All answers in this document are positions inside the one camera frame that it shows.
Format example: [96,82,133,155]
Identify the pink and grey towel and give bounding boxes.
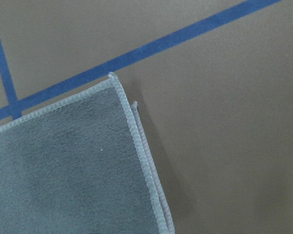
[0,73,175,234]

